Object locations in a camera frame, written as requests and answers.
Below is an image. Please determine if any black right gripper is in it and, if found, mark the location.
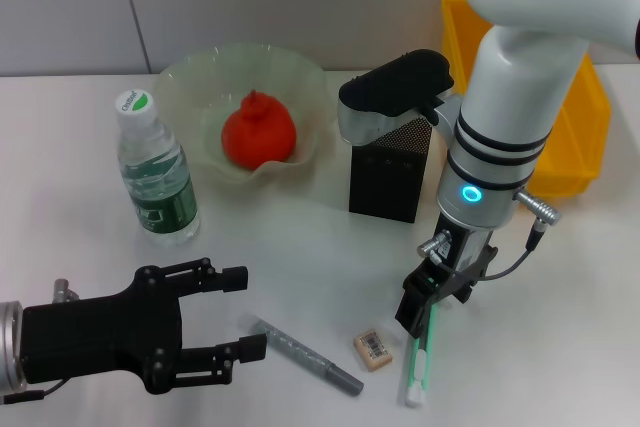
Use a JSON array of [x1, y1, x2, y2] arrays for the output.
[[394, 215, 500, 339]]

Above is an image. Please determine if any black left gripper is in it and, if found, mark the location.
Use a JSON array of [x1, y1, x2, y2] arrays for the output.
[[20, 256, 250, 395]]

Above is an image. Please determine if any grey glitter pen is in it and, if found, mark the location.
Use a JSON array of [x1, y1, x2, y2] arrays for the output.
[[239, 314, 365, 397]]

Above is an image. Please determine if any green utility knife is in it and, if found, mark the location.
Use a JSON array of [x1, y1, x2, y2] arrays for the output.
[[398, 291, 444, 407]]

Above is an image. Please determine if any beige eraser with barcode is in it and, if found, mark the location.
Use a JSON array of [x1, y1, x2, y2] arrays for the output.
[[352, 329, 394, 373]]

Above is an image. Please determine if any clear green-label water bottle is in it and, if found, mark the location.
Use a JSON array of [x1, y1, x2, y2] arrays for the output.
[[114, 89, 202, 248]]

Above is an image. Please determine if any black mesh pen holder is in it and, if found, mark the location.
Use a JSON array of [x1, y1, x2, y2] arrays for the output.
[[348, 116, 435, 224]]

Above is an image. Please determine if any pale green glass fruit bowl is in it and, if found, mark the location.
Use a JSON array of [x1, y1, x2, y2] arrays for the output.
[[152, 41, 337, 186]]

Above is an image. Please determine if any yellow plastic bin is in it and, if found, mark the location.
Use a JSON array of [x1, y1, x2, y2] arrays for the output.
[[440, 0, 612, 198]]

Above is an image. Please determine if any right gripper cable with plug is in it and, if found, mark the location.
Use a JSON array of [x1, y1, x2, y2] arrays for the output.
[[417, 189, 562, 281]]

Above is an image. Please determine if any gripper cable with plug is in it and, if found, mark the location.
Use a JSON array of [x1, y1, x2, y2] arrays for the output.
[[417, 189, 562, 281], [0, 278, 79, 406]]

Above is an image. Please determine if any left gripper cable with plug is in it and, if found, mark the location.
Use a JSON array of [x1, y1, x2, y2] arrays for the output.
[[0, 278, 79, 406]]

